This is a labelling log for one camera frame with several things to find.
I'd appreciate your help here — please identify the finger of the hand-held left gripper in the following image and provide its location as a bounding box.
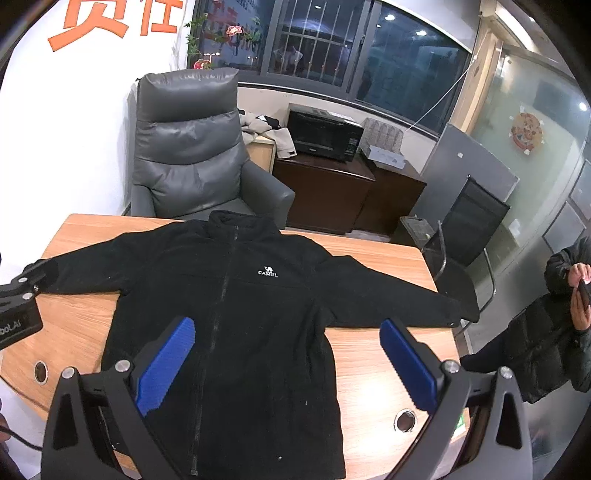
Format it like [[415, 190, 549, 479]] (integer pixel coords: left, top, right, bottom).
[[10, 260, 61, 304]]

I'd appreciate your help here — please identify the dark storage basket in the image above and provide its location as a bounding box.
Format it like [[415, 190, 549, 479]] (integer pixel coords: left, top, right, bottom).
[[390, 216, 437, 248]]

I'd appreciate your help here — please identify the barred window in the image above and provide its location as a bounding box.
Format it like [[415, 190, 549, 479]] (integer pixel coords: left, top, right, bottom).
[[191, 0, 472, 124]]

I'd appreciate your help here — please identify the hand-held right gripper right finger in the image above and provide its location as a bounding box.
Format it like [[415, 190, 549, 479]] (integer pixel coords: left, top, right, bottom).
[[379, 318, 541, 480]]

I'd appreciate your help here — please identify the dark wooden cabinet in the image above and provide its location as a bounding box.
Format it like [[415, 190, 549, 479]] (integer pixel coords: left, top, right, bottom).
[[271, 150, 376, 235], [355, 157, 428, 237]]

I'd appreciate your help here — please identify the black fleece jacket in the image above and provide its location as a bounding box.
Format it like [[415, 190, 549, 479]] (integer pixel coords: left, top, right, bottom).
[[34, 210, 481, 480]]

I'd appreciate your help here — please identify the green potted plant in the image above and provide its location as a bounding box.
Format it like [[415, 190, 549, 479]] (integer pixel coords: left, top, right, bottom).
[[181, 13, 209, 71]]

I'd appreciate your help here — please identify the black cable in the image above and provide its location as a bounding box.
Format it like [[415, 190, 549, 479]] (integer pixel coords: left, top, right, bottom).
[[0, 427, 45, 452]]

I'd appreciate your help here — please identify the black microwave oven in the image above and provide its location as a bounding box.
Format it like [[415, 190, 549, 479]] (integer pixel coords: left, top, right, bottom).
[[287, 104, 365, 162]]

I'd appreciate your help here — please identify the round wall sticker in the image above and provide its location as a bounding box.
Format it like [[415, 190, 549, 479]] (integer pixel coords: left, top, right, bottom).
[[508, 111, 544, 156]]

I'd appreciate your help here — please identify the grey leather armchair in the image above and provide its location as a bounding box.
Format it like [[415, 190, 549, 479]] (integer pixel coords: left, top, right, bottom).
[[130, 68, 296, 227]]

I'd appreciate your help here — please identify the beige jacket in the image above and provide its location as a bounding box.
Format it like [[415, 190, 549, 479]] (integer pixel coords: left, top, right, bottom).
[[238, 108, 297, 160]]

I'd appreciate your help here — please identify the white flat box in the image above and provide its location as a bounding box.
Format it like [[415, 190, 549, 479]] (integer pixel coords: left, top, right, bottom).
[[361, 144, 407, 168]]

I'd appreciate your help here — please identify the grey metal cabinet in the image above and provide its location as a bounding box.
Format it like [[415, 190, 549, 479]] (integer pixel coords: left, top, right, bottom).
[[418, 124, 520, 243]]

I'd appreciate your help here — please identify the glass door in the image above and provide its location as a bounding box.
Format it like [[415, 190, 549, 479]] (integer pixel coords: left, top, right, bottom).
[[471, 44, 591, 259]]

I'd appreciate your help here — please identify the pack of water bottles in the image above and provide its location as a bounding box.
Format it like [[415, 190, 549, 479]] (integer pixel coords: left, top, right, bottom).
[[362, 117, 405, 151]]

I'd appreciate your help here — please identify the white cord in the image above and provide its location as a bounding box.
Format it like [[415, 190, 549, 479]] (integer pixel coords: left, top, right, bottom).
[[406, 54, 481, 133]]

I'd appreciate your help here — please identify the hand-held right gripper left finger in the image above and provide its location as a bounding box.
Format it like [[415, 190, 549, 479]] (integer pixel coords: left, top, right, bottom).
[[41, 316, 197, 480]]

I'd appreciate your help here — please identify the black office chair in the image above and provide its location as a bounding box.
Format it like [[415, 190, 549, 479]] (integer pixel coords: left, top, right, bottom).
[[422, 175, 511, 317]]

